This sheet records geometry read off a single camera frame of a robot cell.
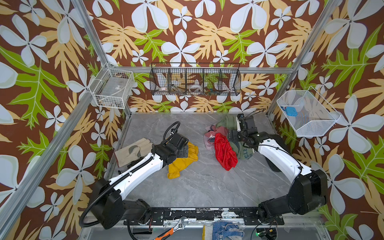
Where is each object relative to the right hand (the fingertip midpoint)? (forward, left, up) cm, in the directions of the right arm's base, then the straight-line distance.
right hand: (235, 131), depth 87 cm
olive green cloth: (-6, -7, -13) cm, 16 cm away
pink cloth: (+5, +14, -13) cm, 20 cm away
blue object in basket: (+8, -33, +8) cm, 35 cm away
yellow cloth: (-17, +36, -14) cm, 42 cm away
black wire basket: (+33, +23, +15) cm, 43 cm away
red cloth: (-11, +6, -8) cm, 15 cm away
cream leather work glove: (-3, +64, -16) cm, 66 cm away
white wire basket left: (+20, +72, +17) cm, 77 cm away
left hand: (-9, +34, -2) cm, 35 cm away
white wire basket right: (+1, -40, +11) cm, 42 cm away
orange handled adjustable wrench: (-45, +32, -17) cm, 58 cm away
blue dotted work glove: (-46, +13, -15) cm, 50 cm away
